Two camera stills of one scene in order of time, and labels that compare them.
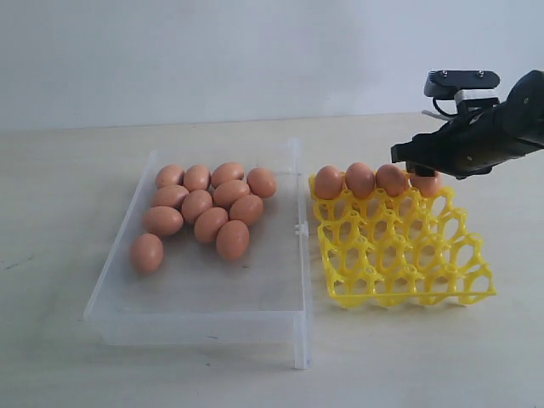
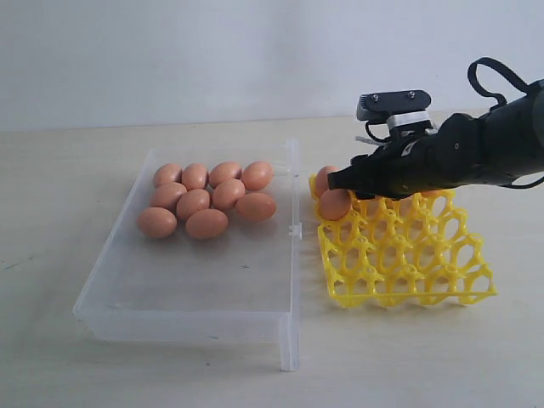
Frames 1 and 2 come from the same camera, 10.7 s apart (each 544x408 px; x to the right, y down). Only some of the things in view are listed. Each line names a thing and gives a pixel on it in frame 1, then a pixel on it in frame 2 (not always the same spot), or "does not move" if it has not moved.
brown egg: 147,253 to 334,204
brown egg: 328,182 does not move
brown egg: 196,177 does not move
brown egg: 169,195 does not move
